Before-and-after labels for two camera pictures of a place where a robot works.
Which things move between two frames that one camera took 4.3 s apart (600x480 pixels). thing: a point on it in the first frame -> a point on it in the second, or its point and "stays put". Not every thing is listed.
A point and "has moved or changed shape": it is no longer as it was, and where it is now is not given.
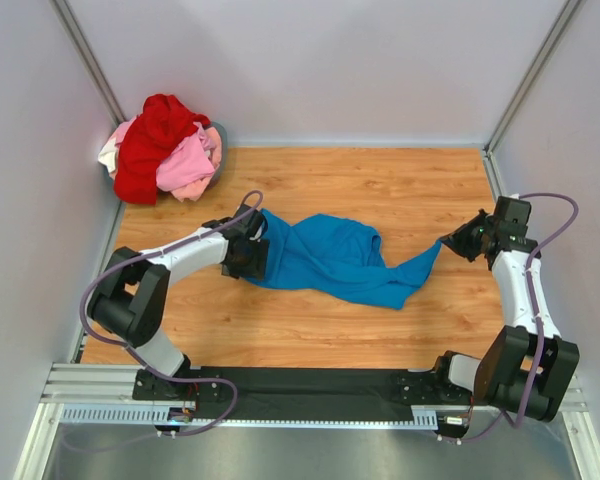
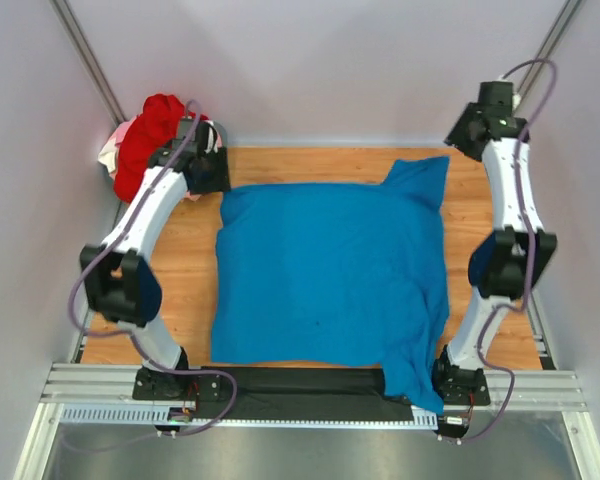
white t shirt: (108, 155) stays put
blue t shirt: (337, 255) has moved or changed shape
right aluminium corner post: (569, 11) stays put
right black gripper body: (467, 237) -> (460, 131)
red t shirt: (163, 121) stays put
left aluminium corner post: (90, 60) stays put
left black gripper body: (252, 264) -> (216, 175)
